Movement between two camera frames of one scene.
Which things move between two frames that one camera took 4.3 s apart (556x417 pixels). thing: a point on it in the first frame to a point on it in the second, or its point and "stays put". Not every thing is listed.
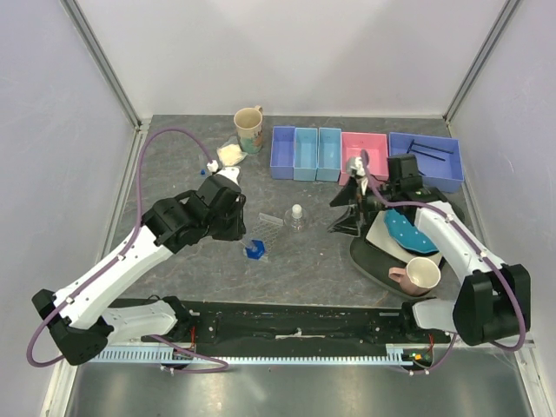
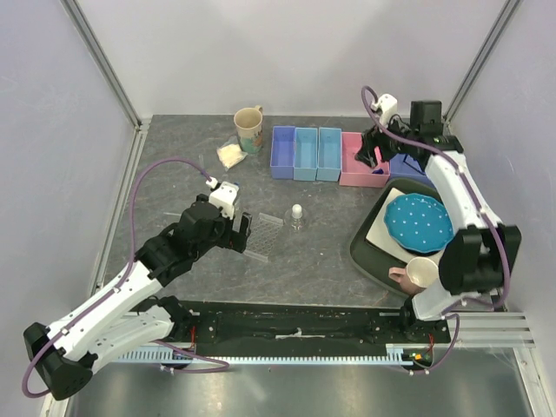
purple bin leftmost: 283,152 stays put
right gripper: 354,195 to 370,141
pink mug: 418,277 stays put
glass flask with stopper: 295,218 stays put
